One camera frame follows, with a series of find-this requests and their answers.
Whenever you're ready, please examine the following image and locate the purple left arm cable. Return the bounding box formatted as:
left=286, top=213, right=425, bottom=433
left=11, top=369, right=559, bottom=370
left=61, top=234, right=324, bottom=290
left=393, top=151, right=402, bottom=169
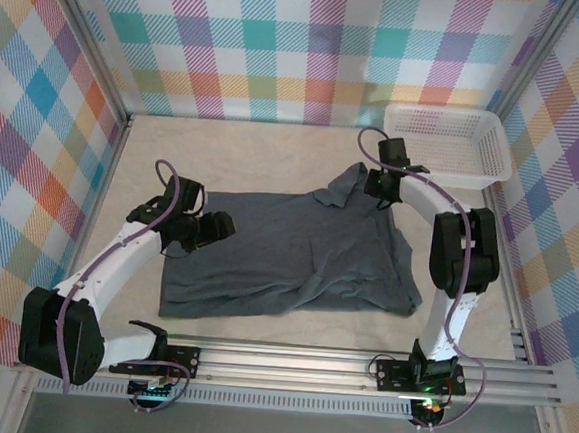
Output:
left=50, top=151, right=209, bottom=417

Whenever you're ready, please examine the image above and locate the grey slotted cable duct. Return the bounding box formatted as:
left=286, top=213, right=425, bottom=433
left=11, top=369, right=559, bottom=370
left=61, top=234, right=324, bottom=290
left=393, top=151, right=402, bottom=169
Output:
left=33, top=373, right=415, bottom=423

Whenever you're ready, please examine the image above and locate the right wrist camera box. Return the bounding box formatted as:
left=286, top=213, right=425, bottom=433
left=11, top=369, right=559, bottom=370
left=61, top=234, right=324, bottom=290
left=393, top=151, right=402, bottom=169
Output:
left=375, top=136, right=413, bottom=171

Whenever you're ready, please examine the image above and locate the white plastic mesh basket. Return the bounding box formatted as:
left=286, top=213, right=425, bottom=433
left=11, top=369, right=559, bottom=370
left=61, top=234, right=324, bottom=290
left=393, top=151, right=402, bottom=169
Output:
left=377, top=103, right=518, bottom=194

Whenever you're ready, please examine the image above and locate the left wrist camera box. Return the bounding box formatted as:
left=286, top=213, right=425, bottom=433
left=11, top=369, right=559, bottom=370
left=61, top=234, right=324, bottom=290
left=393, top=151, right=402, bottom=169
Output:
left=164, top=174, right=207, bottom=218

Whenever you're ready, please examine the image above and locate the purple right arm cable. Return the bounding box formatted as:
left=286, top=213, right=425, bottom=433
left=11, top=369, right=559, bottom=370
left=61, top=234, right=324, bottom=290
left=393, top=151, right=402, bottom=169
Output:
left=335, top=125, right=506, bottom=433

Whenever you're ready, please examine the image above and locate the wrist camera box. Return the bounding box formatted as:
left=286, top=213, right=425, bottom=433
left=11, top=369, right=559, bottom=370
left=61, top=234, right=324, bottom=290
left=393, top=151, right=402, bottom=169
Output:
left=375, top=136, right=413, bottom=171
left=164, top=174, right=207, bottom=218

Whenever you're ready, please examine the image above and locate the aluminium mounting rail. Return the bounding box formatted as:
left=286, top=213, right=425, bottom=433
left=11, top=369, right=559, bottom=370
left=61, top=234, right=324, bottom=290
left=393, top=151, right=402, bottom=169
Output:
left=9, top=321, right=568, bottom=416

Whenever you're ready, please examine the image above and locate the aluminium table side rail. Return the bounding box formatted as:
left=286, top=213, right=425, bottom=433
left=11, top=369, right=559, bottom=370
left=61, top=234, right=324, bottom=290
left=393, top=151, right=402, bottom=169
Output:
left=65, top=109, right=137, bottom=298
left=468, top=189, right=546, bottom=366

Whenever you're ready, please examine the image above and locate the grey t-shirt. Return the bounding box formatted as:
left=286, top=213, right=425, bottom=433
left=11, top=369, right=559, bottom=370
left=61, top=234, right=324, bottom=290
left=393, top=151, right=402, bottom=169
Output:
left=157, top=147, right=434, bottom=339

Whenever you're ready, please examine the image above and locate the aluminium corner post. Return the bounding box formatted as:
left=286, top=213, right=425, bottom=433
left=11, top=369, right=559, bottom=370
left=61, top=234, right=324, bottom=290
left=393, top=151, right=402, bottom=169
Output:
left=491, top=0, right=579, bottom=131
left=25, top=0, right=143, bottom=133

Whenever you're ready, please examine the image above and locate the small electronics board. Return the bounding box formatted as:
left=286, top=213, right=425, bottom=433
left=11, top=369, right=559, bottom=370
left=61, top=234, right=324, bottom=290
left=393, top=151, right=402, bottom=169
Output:
left=409, top=396, right=446, bottom=426
left=126, top=376, right=178, bottom=403

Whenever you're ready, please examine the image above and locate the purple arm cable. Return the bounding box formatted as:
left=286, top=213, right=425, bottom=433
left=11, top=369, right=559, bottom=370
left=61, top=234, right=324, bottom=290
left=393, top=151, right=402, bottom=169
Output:
left=335, top=125, right=506, bottom=433
left=50, top=151, right=209, bottom=417

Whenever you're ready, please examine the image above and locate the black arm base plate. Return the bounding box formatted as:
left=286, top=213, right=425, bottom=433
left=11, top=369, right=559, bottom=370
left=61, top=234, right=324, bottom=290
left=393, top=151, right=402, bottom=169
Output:
left=372, top=357, right=469, bottom=399
left=108, top=340, right=203, bottom=382

